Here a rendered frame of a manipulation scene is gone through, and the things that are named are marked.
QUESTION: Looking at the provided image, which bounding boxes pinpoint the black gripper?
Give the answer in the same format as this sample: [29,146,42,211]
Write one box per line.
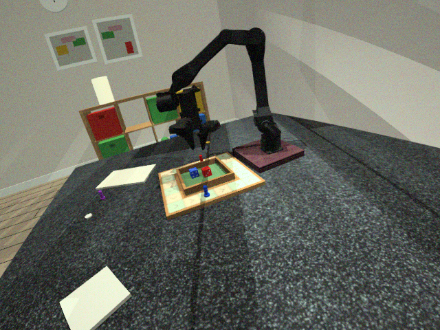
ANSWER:
[168,106,221,150]

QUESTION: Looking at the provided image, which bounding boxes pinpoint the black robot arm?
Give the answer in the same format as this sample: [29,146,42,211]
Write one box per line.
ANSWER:
[156,27,283,154]

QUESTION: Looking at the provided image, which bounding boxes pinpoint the blue pawn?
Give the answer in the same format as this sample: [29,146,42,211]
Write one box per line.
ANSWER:
[203,185,210,197]

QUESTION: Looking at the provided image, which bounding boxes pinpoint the red die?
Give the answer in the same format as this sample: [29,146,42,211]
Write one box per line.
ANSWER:
[201,166,212,177]

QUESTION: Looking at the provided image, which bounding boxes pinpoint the blue die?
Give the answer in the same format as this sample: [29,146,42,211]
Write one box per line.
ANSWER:
[188,167,199,179]

